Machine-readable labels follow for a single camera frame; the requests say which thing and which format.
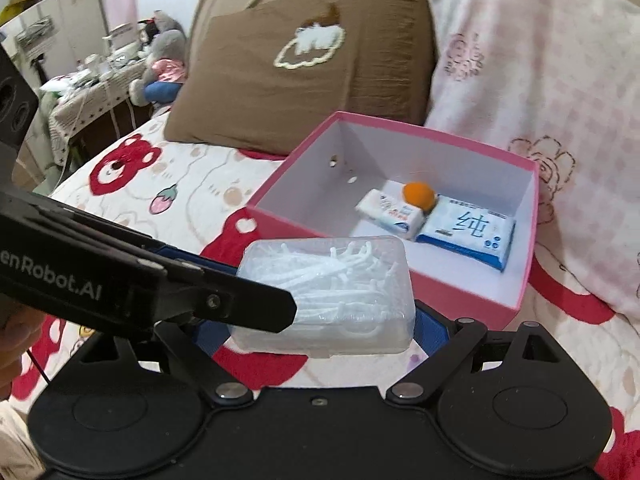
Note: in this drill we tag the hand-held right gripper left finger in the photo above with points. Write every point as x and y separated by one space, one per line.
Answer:
215 340

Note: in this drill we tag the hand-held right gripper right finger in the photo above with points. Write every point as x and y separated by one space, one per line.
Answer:
430 332

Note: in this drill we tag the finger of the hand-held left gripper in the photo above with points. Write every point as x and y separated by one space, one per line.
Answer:
240 305
190 261

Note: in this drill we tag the pink cardboard box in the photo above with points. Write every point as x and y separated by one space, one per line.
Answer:
475 305

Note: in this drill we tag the clear floss pick box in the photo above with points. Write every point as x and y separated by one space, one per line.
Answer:
350 285

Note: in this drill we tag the white tissue packet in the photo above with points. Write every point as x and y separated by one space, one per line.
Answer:
390 215

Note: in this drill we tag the orange sponge ball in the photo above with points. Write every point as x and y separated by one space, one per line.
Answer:
420 195

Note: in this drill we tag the person's left hand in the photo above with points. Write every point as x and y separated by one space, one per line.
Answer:
15 345

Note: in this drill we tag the blue wet wipes packet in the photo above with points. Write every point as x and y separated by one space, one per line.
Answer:
465 232

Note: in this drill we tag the brown pillow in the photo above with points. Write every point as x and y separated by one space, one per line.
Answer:
250 100

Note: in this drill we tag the table with checked cloth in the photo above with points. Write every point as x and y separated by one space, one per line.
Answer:
80 110

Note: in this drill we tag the grey plush toy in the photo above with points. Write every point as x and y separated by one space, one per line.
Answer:
165 45

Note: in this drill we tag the white cabinet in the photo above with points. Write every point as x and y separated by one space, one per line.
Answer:
85 15

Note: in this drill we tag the pink checked pillow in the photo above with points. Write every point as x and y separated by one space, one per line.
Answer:
550 85

